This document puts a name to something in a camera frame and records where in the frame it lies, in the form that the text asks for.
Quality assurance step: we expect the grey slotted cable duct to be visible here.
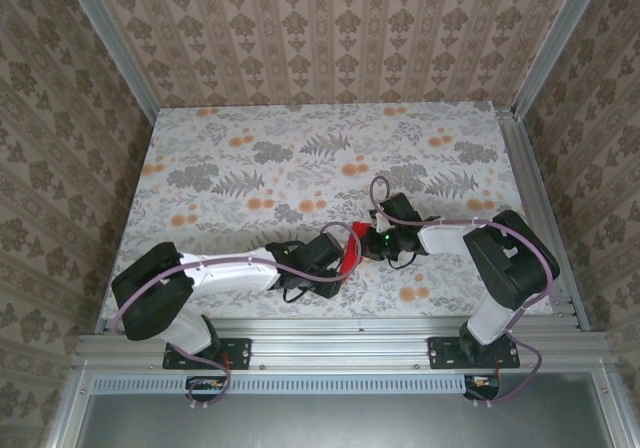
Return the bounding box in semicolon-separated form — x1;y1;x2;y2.
92;373;470;395

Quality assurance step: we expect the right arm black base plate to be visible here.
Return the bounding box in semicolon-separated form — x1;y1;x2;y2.
428;336;521;371

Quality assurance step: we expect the wide aluminium base rail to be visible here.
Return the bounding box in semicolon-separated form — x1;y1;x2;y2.
74;316;614;370

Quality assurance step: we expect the aluminium side rail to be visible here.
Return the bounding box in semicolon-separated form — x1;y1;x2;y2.
494;107;592;333

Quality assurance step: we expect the grey metal sheet panel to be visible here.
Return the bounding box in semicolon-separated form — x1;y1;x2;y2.
74;372;617;448

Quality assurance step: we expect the aluminium frame post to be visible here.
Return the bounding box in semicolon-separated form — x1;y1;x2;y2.
58;0;162;125
509;0;601;120

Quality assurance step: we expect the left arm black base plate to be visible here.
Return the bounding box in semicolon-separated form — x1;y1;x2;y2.
162;336;252;371

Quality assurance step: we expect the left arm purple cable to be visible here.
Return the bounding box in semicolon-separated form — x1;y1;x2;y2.
113;220;359;409

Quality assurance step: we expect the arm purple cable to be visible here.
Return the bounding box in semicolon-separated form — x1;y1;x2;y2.
369;175;561;407
113;220;359;409

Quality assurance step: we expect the small black connector board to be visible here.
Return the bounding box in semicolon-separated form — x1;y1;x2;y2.
463;373;501;402
185;375;227;403

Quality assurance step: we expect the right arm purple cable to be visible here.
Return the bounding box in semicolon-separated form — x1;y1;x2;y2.
369;175;561;407

